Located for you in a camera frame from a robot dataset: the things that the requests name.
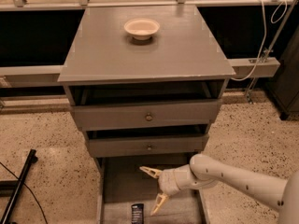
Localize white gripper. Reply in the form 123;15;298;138
140;166;191;216

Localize dark blue rxbar wrapper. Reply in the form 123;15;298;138
131;203;144;224

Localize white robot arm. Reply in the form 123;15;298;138
140;154;299;224

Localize grey open bottom drawer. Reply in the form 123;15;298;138
98;154;208;224

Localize grey middle drawer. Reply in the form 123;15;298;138
87;134;208;158

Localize brass top drawer knob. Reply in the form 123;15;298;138
145;113;153;121

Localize grey top drawer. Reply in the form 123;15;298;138
73;100;221;131

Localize grey wooden drawer cabinet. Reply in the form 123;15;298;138
61;15;229;167

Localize diagonal metal support rod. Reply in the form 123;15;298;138
240;0;298;104

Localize black metal stand bar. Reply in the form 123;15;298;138
0;149;38;224

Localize white ceramic bowl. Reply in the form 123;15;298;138
124;18;160;40

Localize dark cabinet at right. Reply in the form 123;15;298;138
266;27;299;120

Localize grey metal railing frame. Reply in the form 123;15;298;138
1;0;298;86

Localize white hanging cable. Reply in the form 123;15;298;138
231;0;292;82

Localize thin black floor cable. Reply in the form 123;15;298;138
0;161;50;224

